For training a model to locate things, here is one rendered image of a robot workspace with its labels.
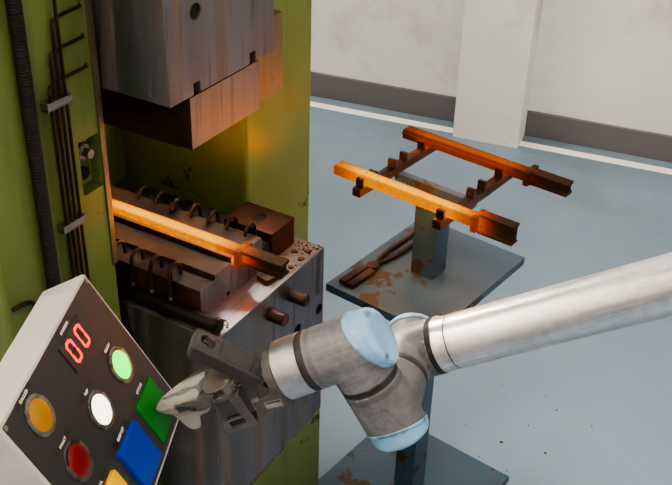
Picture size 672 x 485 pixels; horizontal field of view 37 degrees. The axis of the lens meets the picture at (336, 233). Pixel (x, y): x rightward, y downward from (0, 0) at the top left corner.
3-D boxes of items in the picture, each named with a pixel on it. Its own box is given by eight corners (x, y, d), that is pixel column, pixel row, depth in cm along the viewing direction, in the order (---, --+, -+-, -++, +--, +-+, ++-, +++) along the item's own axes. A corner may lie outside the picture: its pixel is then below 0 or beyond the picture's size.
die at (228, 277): (262, 270, 204) (261, 234, 200) (201, 320, 190) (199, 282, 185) (102, 211, 222) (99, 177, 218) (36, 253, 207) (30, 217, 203)
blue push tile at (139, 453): (162, 453, 151) (134, 418, 147) (150, 491, 145) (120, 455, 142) (152, 457, 151) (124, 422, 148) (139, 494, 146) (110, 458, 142)
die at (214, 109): (259, 108, 186) (259, 59, 181) (192, 150, 171) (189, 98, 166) (86, 59, 204) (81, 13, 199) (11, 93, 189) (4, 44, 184)
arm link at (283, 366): (288, 358, 141) (298, 316, 149) (259, 369, 143) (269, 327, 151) (319, 403, 145) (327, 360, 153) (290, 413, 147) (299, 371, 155)
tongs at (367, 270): (478, 189, 275) (479, 185, 275) (492, 194, 273) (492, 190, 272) (338, 283, 235) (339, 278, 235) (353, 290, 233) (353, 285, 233)
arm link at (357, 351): (399, 381, 141) (366, 324, 137) (320, 408, 145) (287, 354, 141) (404, 343, 149) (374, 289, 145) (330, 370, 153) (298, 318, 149)
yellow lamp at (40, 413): (64, 421, 133) (60, 396, 130) (38, 443, 129) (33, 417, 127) (46, 413, 134) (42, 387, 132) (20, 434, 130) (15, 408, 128)
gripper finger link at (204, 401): (177, 420, 149) (227, 402, 147) (171, 413, 149) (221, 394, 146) (184, 399, 153) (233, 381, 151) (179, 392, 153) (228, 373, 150)
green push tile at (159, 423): (176, 409, 160) (150, 375, 157) (165, 443, 153) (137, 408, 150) (167, 413, 160) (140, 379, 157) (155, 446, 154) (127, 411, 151)
